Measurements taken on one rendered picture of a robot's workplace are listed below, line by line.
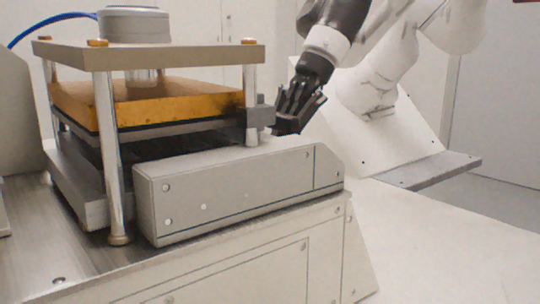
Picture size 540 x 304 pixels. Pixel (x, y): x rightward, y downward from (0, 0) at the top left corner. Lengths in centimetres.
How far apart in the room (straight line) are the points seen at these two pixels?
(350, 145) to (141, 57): 83
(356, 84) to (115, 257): 92
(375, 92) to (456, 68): 250
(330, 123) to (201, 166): 78
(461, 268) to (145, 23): 60
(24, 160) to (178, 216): 33
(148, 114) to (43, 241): 15
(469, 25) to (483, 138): 262
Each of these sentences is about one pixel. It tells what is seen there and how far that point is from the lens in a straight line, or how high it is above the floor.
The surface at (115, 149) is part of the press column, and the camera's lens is 38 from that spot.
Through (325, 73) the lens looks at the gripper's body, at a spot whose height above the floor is 104.
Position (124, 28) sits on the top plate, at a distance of 48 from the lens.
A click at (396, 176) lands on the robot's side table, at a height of 75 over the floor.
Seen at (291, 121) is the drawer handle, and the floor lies 101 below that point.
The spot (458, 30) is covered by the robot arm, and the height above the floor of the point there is 112.
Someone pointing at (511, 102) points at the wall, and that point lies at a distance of 352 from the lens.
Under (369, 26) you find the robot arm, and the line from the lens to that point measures 94.
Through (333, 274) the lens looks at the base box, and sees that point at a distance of 56.
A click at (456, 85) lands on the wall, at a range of 367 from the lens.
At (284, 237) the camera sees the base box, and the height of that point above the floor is 90.
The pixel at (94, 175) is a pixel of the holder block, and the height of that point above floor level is 99.
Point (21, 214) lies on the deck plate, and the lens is 52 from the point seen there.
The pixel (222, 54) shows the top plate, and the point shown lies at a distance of 41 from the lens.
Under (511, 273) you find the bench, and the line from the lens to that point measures 78.
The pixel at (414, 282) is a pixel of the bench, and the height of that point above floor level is 75.
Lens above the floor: 112
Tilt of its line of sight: 17 degrees down
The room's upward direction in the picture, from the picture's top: straight up
